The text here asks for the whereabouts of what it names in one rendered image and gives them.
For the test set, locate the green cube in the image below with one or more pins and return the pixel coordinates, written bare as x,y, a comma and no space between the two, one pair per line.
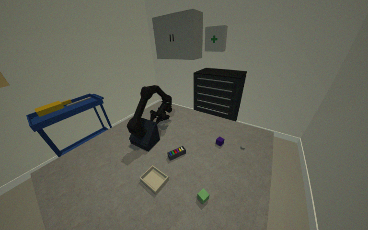
203,196

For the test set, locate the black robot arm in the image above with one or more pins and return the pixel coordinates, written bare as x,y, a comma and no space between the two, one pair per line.
134,125

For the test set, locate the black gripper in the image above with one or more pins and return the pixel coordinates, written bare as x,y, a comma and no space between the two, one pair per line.
154,114

